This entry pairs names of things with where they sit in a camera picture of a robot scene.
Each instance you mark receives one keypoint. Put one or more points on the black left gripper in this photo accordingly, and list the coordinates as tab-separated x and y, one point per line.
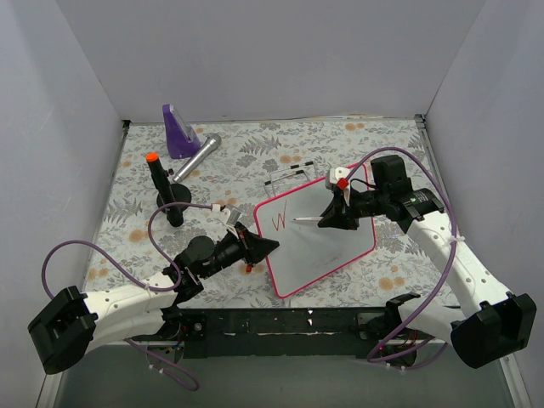
246	243

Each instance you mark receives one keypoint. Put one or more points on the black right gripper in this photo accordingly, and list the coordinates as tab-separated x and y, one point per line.
342	206

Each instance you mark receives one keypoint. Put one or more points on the white red whiteboard marker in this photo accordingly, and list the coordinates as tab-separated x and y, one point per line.
307	219

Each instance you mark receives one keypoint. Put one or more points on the pink framed whiteboard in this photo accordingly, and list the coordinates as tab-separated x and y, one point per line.
307	253

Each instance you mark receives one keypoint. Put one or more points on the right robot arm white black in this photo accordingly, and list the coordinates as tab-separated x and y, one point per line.
469	309

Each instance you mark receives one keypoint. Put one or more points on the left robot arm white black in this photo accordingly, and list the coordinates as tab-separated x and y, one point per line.
73	323

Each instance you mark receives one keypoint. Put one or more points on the black torch with orange cap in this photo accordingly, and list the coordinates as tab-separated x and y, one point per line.
167	192

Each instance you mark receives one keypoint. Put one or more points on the silver microphone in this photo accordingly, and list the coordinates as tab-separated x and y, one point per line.
210	145

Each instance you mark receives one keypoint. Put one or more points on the purple wedge stand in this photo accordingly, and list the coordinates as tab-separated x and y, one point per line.
182	141

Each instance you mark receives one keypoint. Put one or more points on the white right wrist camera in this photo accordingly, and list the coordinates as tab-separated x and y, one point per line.
337	181

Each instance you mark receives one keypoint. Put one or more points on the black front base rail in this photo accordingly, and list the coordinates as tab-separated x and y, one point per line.
267	332

